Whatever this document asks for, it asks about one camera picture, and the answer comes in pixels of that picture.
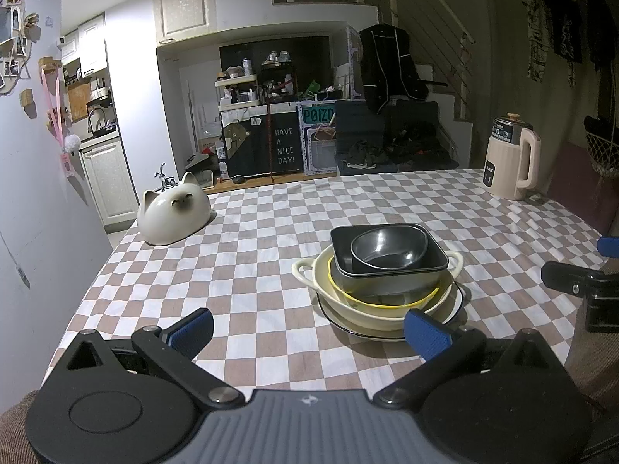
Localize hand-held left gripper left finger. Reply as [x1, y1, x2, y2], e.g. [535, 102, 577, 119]
[48, 307, 246, 409]

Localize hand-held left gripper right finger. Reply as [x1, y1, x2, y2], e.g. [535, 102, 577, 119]
[373, 308, 571, 409]

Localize white leaf-print plate dark rim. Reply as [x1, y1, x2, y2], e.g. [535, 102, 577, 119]
[316, 283, 467, 343]

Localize large square steel tray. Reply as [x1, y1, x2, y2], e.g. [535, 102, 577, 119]
[330, 225, 450, 298]

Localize white floral bowl yellow rim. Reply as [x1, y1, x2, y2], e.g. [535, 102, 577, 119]
[327, 256, 441, 310]

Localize small square steel bowl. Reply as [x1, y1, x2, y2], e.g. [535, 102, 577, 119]
[351, 226, 430, 270]

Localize cream bowl with handles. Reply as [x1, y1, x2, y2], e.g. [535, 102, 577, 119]
[291, 244, 464, 332]

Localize purple chair back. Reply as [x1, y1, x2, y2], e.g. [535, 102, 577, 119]
[546, 142, 619, 242]

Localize white net hanging basket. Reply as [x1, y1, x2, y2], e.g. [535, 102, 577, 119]
[583, 116, 619, 172]

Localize white cat-shaped ceramic dome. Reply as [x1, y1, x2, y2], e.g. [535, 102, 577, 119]
[137, 171, 212, 246]

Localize brown white checkered tablecloth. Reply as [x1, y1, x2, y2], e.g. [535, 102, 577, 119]
[41, 169, 610, 392]

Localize cream electric kettle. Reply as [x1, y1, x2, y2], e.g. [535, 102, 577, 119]
[482, 113, 541, 200]

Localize small metal faucet ornament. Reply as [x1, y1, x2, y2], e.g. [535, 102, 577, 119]
[154, 163, 177, 191]

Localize white lower kitchen cabinet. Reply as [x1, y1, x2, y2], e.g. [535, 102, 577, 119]
[80, 138, 141, 225]

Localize dark cartoon cabinet curtain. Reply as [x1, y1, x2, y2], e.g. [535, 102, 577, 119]
[221, 111, 272, 179]

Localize brown textured cloth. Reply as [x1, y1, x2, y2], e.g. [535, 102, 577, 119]
[0, 389, 46, 464]

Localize black lettered sign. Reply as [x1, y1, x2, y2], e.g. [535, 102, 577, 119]
[268, 111, 303, 175]

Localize black dish rack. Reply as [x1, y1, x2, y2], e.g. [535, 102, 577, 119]
[86, 106, 118, 138]

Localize printed hanging cloth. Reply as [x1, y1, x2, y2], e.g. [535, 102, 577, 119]
[525, 0, 552, 83]

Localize hanging dark clothes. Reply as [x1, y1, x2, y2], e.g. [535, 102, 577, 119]
[544, 0, 619, 66]

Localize teal licence plate sign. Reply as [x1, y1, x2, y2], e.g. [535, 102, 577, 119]
[300, 105, 337, 125]

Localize cork board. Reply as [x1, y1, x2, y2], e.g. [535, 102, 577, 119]
[67, 84, 92, 124]

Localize white storage shelf rack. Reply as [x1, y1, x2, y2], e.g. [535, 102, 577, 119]
[215, 74, 258, 112]

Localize stair railing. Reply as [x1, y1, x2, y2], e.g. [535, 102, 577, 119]
[387, 0, 477, 121]

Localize black jacket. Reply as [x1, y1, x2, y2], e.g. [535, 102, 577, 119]
[358, 24, 429, 114]

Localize white upper kitchen cabinets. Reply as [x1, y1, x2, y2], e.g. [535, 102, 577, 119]
[60, 14, 108, 71]

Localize white upper panel cabinet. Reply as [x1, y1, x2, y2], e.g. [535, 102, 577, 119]
[154, 0, 216, 44]

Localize thin grey wall cord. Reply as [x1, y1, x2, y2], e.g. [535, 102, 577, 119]
[0, 232, 31, 291]

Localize white perforated frame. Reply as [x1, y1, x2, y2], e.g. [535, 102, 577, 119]
[300, 123, 338, 176]

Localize pink ribbon lanyard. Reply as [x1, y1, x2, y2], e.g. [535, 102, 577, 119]
[41, 70, 73, 179]

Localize wall photo collage board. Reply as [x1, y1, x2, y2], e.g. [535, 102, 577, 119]
[0, 0, 39, 95]

